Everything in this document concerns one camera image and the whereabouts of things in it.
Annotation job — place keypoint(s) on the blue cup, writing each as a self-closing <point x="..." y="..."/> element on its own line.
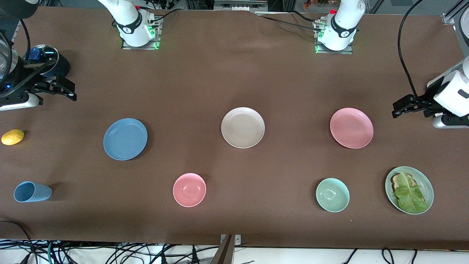
<point x="33" y="192"/>

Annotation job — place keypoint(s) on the grey metal box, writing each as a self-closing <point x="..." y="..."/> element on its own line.
<point x="240" y="5"/>

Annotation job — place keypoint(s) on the silver table edge bracket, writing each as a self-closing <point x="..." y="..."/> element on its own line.
<point x="237" y="240"/>

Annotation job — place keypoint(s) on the blue plate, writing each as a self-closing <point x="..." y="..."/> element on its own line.
<point x="125" y="139"/>

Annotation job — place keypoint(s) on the yellow lemon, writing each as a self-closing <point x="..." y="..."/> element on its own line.
<point x="13" y="137"/>

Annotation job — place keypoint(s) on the green lettuce leaf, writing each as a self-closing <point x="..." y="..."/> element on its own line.
<point x="408" y="196"/>

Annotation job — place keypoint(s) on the bread slice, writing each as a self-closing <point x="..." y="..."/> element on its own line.
<point x="395" y="179"/>

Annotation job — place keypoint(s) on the green plate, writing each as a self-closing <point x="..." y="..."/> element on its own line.
<point x="425" y="183"/>

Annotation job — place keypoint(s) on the pink plate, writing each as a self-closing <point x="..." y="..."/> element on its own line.
<point x="351" y="128"/>

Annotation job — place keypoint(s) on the blue saucepan with lid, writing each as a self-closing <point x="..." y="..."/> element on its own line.
<point x="47" y="55"/>

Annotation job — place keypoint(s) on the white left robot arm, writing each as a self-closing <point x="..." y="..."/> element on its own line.
<point x="344" y="25"/>

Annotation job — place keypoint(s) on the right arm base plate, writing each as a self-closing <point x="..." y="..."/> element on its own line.
<point x="128" y="47"/>

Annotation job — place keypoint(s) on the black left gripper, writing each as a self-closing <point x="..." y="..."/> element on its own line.
<point x="427" y="100"/>

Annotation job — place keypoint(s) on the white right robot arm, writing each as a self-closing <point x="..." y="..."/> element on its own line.
<point x="128" y="22"/>

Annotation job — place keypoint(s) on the beige plate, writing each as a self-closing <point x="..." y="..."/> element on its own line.
<point x="243" y="127"/>

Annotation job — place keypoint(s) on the green bowl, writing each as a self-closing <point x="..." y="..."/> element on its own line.
<point x="332" y="195"/>

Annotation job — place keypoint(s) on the pink bowl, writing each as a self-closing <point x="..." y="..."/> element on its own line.
<point x="189" y="190"/>

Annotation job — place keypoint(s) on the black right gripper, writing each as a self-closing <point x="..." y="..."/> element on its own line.
<point x="41" y="87"/>

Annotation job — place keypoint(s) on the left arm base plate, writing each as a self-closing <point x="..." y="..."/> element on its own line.
<point x="348" y="51"/>

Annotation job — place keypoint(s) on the aluminium frame rail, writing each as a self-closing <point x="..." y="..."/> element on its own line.
<point x="452" y="14"/>

